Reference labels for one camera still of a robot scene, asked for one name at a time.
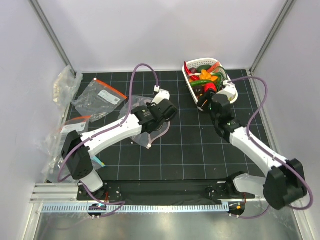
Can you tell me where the clear pink-dotted zip bag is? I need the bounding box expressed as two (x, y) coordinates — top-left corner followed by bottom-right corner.
(119, 94), (171, 150)

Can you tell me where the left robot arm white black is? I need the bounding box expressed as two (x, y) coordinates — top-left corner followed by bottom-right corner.
(61, 99), (178, 200)

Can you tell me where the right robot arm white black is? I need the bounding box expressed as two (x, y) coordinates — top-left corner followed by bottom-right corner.
(198, 88), (308, 210)

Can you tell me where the orange-zip bag upper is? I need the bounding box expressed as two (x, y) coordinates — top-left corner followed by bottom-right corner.
(72, 78), (127, 123)

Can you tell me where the orange-zip bag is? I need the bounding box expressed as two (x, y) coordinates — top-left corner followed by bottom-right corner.
(72, 78), (127, 123)
(37, 116), (92, 158)

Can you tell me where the orange-zip bag lower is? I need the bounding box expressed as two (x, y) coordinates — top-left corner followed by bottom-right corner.
(37, 116), (92, 158)

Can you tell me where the blue-zip clear bag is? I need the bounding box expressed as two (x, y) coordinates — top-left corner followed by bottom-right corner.
(91, 156), (106, 170)

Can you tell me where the red toy strawberry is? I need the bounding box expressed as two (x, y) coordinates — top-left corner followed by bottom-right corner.
(203, 82), (217, 93)

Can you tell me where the orange toy bell pepper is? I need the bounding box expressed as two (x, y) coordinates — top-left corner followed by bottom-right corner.
(199, 69), (219, 82)

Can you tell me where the red toy chili pepper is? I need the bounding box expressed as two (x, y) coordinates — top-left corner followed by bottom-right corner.
(184, 62), (192, 75)

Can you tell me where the white perforated plastic basket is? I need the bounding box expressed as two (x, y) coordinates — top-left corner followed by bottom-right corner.
(182, 58), (231, 106)

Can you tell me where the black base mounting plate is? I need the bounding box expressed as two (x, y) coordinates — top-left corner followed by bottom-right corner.
(93, 179), (255, 206)

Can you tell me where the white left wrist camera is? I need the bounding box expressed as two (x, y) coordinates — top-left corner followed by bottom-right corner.
(151, 85), (170, 104)

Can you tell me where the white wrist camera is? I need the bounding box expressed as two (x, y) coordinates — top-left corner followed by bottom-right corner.
(219, 80), (239, 104)
(151, 85), (170, 104)

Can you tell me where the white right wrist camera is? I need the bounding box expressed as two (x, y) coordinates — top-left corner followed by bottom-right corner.
(219, 80), (239, 104)

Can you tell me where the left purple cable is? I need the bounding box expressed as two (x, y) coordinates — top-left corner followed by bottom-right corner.
(57, 63), (161, 216)

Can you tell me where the purple cable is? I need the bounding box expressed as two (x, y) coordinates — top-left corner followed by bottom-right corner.
(57, 63), (161, 216)
(226, 76), (315, 220)

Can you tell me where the crumpled clear bag at wall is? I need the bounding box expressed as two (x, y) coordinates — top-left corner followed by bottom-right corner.
(52, 65), (83, 108)

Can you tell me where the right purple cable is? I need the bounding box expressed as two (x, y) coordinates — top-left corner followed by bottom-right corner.
(226, 76), (315, 220)

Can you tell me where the perforated aluminium rail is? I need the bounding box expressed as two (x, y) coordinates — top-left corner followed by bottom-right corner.
(41, 202), (229, 214)

